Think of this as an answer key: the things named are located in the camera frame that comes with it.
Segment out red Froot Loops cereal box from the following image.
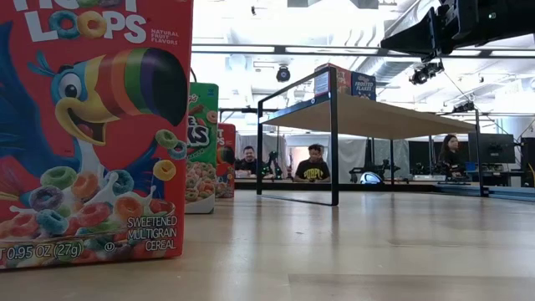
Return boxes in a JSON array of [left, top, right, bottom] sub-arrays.
[[313, 63, 354, 97], [215, 122, 237, 200], [0, 0, 195, 271]]

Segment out white round device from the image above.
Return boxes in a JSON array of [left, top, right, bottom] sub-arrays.
[[359, 171, 384, 186]]

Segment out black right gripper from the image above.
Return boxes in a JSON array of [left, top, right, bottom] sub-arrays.
[[380, 0, 509, 59]]

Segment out blue Frosted Flakes cereal box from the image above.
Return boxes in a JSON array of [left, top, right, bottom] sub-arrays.
[[350, 71, 378, 102]]

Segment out white curtain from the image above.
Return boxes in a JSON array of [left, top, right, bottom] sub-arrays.
[[235, 133, 290, 179], [329, 137, 409, 184]]

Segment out green Apple Jacks cereal box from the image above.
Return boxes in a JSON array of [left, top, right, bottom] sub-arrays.
[[185, 82, 220, 216]]

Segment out long background desk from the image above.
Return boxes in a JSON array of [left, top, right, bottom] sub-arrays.
[[233, 177, 441, 193]]

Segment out black ceiling spotlight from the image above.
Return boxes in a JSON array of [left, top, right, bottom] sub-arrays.
[[409, 59, 446, 86], [451, 99, 476, 115]]

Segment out person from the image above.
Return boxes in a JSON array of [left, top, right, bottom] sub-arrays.
[[234, 145, 259, 179], [293, 143, 332, 184], [437, 133, 465, 178]]

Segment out black computer monitor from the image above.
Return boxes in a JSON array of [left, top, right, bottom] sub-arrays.
[[467, 132, 517, 166], [519, 137, 535, 188]]

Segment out black ceiling camera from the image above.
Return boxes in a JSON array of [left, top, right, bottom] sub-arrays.
[[275, 64, 292, 84]]

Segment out wooden shelf with black frame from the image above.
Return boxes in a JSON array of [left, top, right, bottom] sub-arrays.
[[255, 65, 489, 207]]

